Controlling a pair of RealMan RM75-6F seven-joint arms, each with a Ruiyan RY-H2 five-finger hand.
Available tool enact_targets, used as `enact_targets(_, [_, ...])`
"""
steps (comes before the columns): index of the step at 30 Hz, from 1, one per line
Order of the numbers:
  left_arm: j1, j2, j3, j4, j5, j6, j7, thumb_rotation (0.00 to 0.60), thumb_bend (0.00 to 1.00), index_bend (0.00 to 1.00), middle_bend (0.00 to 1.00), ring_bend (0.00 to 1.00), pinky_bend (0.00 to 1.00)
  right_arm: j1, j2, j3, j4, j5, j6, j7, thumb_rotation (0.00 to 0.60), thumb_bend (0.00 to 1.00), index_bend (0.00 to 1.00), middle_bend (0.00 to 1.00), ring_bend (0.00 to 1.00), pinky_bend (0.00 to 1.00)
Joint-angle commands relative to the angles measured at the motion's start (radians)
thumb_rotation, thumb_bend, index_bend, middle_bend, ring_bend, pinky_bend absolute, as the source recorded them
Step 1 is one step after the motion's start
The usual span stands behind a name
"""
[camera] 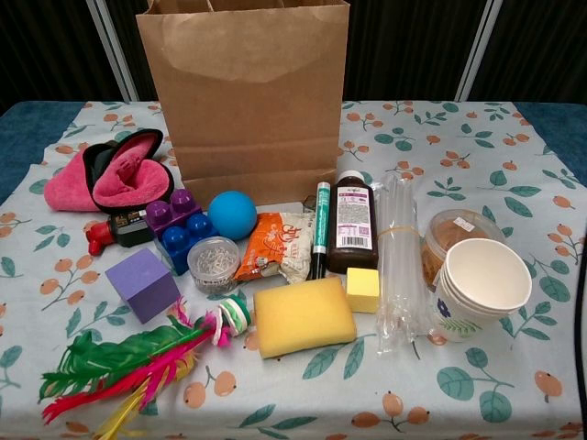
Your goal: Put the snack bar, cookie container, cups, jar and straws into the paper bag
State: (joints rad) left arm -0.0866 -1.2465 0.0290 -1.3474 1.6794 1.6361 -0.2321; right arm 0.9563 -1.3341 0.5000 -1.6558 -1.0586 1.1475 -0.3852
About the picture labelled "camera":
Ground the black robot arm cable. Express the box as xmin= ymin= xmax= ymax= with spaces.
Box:
xmin=576 ymin=228 xmax=587 ymax=435

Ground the white paper cup stack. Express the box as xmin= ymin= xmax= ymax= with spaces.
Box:
xmin=433 ymin=237 xmax=533 ymax=343

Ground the black pleated curtain panel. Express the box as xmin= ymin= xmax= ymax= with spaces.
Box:
xmin=0 ymin=0 xmax=114 ymax=116
xmin=108 ymin=0 xmax=160 ymax=103
xmin=343 ymin=0 xmax=487 ymax=103
xmin=467 ymin=0 xmax=587 ymax=105

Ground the clear tub of paper clips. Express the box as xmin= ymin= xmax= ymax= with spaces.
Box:
xmin=186 ymin=236 xmax=241 ymax=295

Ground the green marker pen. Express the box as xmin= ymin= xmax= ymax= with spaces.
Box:
xmin=310 ymin=181 xmax=332 ymax=281

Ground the orange and white snack packet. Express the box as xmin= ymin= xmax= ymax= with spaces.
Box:
xmin=233 ymin=211 xmax=316 ymax=285

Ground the small black bottle red cap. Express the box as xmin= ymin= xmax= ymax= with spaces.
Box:
xmin=85 ymin=209 xmax=155 ymax=257

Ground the yellow sponge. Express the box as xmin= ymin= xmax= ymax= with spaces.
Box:
xmin=252 ymin=276 xmax=359 ymax=360

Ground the floral tablecloth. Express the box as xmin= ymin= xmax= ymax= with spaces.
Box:
xmin=0 ymin=100 xmax=587 ymax=440

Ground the purple plastic building block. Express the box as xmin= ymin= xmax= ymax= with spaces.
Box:
xmin=144 ymin=188 xmax=203 ymax=239

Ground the colourful feather shuttlecock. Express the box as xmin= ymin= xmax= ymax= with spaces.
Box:
xmin=39 ymin=294 xmax=253 ymax=440

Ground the brown medicine bottle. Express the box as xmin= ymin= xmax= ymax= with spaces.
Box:
xmin=325 ymin=170 xmax=380 ymax=275

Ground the grey aluminium partition post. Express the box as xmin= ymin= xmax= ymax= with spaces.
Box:
xmin=453 ymin=0 xmax=505 ymax=103
xmin=86 ymin=0 xmax=141 ymax=103

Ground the purple foam cube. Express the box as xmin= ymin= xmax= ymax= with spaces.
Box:
xmin=105 ymin=248 xmax=182 ymax=325

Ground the bundle of clear straws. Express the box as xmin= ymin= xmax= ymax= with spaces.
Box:
xmin=373 ymin=171 xmax=435 ymax=358

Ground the brown paper shopping bag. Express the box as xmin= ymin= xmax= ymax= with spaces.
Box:
xmin=135 ymin=0 xmax=351 ymax=210

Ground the yellow foam cube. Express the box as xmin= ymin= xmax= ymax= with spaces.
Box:
xmin=345 ymin=267 xmax=382 ymax=314

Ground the blue rubber ball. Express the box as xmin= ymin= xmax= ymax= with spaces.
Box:
xmin=207 ymin=190 xmax=259 ymax=242

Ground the clear plastic container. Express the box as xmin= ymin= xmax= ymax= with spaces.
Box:
xmin=420 ymin=208 xmax=505 ymax=288

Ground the blue plastic building block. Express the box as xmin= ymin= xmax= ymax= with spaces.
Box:
xmin=153 ymin=213 xmax=220 ymax=277

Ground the pink plush cloth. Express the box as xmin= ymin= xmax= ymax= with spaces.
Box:
xmin=43 ymin=128 xmax=175 ymax=215

